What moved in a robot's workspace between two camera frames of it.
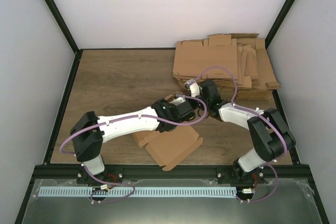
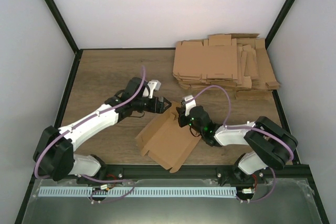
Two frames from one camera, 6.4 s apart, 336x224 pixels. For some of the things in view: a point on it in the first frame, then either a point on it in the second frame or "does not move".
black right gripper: (190, 102) to (182, 111)
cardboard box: (168, 148) does not move
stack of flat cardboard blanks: (238, 63) does not move
